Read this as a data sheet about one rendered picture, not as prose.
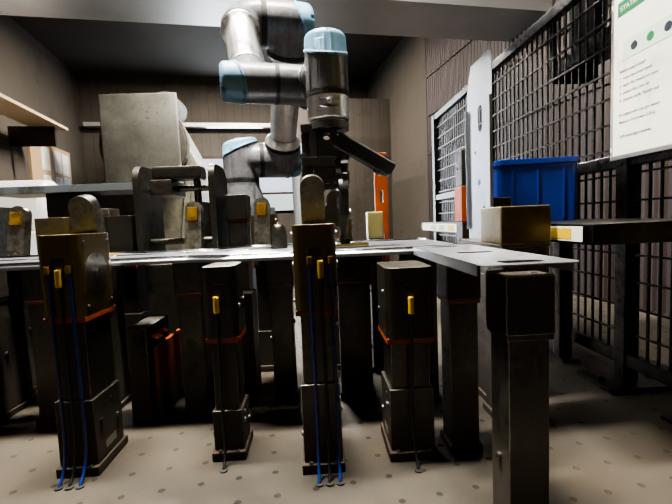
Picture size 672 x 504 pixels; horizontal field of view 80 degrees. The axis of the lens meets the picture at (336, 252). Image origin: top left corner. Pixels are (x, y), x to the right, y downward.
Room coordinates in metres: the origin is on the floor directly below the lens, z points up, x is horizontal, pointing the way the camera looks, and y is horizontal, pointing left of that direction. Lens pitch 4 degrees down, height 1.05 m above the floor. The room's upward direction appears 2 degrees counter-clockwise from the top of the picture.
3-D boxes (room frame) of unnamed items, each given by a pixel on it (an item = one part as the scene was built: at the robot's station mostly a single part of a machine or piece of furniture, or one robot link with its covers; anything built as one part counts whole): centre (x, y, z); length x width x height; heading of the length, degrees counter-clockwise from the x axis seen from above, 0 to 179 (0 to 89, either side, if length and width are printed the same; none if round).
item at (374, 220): (0.91, -0.09, 0.88); 0.04 x 0.04 x 0.37; 3
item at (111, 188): (1.09, 0.69, 1.16); 0.37 x 0.14 x 0.02; 93
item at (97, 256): (0.58, 0.38, 0.87); 0.12 x 0.07 x 0.35; 3
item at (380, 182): (0.94, -0.11, 0.95); 0.03 x 0.01 x 0.50; 93
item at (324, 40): (0.74, 0.00, 1.32); 0.09 x 0.08 x 0.11; 15
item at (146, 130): (5.82, 2.58, 1.47); 1.53 x 1.32 x 2.94; 100
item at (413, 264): (0.58, -0.10, 0.84); 0.12 x 0.07 x 0.28; 3
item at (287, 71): (0.83, 0.05, 1.32); 0.11 x 0.11 x 0.08; 15
